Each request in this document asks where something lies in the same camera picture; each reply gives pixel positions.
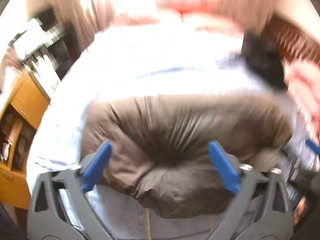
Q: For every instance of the brown hooded puffer jacket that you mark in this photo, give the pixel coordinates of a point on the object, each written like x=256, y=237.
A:
x=160, y=146

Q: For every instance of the orange carrot plush pillow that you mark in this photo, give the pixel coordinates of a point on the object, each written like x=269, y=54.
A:
x=219, y=7

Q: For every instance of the white printer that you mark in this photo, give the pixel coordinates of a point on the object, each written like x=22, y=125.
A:
x=31, y=39

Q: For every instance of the blue and pink bedspread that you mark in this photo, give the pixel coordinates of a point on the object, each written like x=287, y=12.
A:
x=149, y=60

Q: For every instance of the person's right hand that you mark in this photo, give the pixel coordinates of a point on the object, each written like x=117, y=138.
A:
x=300, y=211

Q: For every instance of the black desk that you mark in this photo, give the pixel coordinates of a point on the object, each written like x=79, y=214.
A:
x=63, y=46

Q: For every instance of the pink floral curtain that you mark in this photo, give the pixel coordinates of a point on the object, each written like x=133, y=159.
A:
x=92, y=16

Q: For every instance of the dark wooden headboard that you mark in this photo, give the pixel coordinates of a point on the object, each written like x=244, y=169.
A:
x=292, y=42

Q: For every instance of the black puffer jacket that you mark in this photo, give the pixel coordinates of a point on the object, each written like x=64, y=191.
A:
x=263, y=59

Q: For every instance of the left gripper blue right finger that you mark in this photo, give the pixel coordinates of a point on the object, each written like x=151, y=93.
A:
x=260, y=208

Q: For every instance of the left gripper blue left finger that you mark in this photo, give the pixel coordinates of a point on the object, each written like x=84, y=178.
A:
x=47, y=217

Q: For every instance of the white floral paper bag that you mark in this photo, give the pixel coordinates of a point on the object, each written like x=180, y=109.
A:
x=46, y=74

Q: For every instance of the pink folded garment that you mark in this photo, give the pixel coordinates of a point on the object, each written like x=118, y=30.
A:
x=302, y=79

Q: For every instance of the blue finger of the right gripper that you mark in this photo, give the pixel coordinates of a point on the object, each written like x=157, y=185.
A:
x=313, y=146

